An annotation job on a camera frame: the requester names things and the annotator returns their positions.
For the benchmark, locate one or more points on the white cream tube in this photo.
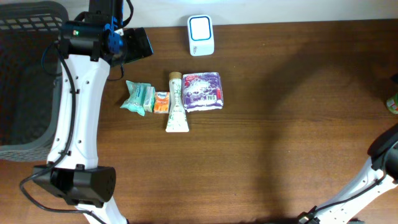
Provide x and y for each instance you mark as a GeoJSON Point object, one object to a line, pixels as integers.
{"type": "Point", "coordinates": [177, 121]}

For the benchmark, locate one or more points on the small white green packet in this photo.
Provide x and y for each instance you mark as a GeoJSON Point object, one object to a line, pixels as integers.
{"type": "Point", "coordinates": [149, 99]}

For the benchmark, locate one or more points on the white barcode scanner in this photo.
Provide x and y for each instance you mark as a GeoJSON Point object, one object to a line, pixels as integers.
{"type": "Point", "coordinates": [200, 35]}

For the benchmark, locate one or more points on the dark grey plastic basket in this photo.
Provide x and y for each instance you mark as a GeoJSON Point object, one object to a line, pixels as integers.
{"type": "Point", "coordinates": [30, 87]}

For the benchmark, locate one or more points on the green lid glass jar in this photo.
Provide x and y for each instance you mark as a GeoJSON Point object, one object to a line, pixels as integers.
{"type": "Point", "coordinates": [392, 104]}

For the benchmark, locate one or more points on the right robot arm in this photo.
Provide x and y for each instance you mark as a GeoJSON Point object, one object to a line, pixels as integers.
{"type": "Point", "coordinates": [378, 175]}

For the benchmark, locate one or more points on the small orange packet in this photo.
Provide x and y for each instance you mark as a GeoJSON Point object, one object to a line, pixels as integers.
{"type": "Point", "coordinates": [162, 102]}

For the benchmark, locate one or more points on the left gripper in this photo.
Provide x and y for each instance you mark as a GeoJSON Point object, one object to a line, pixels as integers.
{"type": "Point", "coordinates": [135, 51]}

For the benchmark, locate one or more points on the purple pink tissue pack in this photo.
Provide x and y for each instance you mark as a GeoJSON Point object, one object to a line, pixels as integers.
{"type": "Point", "coordinates": [202, 92]}

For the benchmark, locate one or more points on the teal wet wipes pack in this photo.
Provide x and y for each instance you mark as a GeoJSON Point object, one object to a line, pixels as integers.
{"type": "Point", "coordinates": [137, 94]}

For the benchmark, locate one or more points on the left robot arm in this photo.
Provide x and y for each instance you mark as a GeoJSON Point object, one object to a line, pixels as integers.
{"type": "Point", "coordinates": [88, 47]}

